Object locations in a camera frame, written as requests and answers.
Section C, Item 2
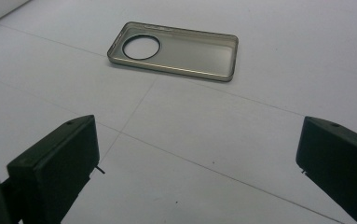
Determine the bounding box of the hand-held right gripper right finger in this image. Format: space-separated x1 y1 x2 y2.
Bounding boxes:
295 116 357 224

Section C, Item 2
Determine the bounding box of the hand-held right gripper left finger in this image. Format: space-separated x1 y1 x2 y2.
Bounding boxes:
7 114 101 224

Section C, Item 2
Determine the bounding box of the translucent grey phone case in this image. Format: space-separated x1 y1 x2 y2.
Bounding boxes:
106 21 240 83

